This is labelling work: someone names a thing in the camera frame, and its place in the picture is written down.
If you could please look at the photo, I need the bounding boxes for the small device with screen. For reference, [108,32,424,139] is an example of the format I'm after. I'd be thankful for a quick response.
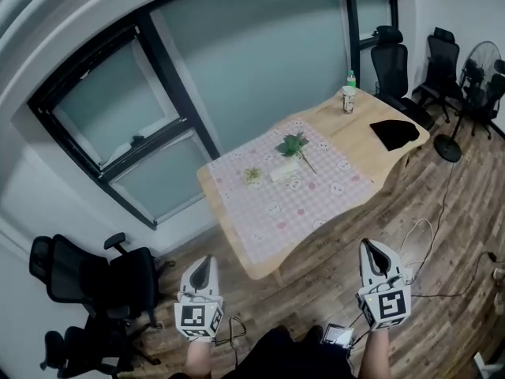
[322,323,355,349]

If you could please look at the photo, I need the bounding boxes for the green artificial leaf sprig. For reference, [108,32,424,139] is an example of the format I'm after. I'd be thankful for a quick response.
[275,131,319,175]

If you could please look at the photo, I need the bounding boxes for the person's right forearm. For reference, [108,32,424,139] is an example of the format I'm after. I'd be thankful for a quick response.
[363,327,392,379]

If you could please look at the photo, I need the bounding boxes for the black cloth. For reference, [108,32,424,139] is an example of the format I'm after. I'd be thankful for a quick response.
[368,119,421,152]

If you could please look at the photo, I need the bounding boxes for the small yellow-green artificial plant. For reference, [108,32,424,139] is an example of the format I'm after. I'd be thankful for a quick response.
[242,166,263,186]

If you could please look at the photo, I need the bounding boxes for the black standing fan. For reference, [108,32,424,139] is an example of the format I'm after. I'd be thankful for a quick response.
[432,40,503,163]

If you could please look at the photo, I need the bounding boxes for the person's left forearm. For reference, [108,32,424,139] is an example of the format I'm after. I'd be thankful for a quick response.
[184,338,217,379]

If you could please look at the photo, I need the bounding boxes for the pink checked tablecloth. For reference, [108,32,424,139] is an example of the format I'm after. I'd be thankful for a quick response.
[206,118,376,266]

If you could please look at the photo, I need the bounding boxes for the person's black clothing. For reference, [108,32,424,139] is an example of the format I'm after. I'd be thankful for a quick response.
[232,325,358,379]

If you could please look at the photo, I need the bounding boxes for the white cable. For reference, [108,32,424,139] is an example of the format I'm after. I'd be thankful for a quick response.
[398,217,435,284]

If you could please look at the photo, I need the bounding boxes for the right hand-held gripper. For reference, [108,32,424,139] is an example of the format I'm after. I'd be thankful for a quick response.
[356,238,413,332]

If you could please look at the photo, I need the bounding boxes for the black window frame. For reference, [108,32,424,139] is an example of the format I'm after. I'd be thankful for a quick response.
[26,13,222,231]

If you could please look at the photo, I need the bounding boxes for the black office chair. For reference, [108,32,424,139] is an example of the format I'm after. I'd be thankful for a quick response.
[462,58,505,141]
[39,325,137,379]
[369,24,436,130]
[28,232,175,331]
[412,26,465,125]

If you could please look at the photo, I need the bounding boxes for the black cable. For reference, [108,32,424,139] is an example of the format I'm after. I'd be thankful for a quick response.
[430,162,455,260]
[212,314,249,349]
[410,250,499,300]

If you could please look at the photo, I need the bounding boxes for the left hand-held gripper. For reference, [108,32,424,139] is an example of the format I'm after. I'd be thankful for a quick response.
[174,254,226,343]

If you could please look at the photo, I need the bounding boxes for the wooden table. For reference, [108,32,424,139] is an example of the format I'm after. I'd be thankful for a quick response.
[196,87,431,287]

